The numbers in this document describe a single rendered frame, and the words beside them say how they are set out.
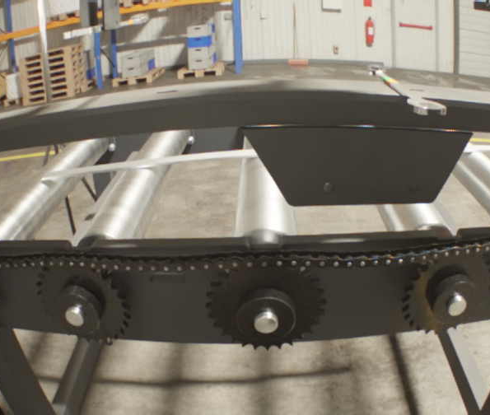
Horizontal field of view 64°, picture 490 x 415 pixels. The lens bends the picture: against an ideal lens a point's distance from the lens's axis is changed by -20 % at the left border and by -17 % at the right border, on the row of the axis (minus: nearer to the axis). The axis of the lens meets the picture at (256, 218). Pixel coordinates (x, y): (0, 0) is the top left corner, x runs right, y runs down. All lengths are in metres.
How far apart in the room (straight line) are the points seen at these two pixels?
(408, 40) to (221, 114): 9.52
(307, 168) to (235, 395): 1.17
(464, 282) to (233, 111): 0.42
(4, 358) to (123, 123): 0.58
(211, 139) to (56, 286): 1.00
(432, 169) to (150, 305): 0.49
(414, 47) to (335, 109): 9.53
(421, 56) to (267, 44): 3.43
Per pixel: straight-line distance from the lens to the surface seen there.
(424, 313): 0.73
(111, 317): 0.73
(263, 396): 1.67
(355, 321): 0.77
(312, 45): 9.70
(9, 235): 0.98
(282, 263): 0.62
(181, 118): 0.63
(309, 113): 0.62
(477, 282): 0.74
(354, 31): 9.82
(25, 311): 0.88
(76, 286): 0.71
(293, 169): 0.64
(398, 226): 0.85
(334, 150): 0.63
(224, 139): 1.59
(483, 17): 10.85
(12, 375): 1.03
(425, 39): 10.22
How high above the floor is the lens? 1.27
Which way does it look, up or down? 27 degrees down
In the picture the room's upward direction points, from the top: 2 degrees counter-clockwise
